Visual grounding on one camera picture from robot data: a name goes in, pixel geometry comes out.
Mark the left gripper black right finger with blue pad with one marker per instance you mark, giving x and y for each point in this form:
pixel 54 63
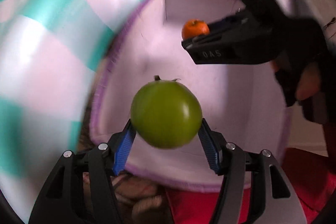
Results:
pixel 272 198

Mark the green apple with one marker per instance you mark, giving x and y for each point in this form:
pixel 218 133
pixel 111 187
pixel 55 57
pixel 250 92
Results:
pixel 166 114

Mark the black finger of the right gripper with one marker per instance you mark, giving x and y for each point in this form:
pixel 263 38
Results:
pixel 237 39

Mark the gloved hand on gripper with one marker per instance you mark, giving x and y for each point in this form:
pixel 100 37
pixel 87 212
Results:
pixel 314 89

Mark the orange tangerine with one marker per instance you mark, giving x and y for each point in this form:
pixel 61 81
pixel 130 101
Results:
pixel 193 28

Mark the red cloth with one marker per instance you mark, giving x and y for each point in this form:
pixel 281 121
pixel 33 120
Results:
pixel 309 173

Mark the teal white checkered tablecloth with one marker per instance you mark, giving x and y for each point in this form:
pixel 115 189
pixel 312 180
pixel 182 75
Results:
pixel 50 51

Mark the white fabric basket purple trim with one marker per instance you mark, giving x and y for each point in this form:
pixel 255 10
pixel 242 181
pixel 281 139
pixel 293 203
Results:
pixel 244 103

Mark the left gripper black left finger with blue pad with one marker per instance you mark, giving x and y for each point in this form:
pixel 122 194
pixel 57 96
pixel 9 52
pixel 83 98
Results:
pixel 79 187

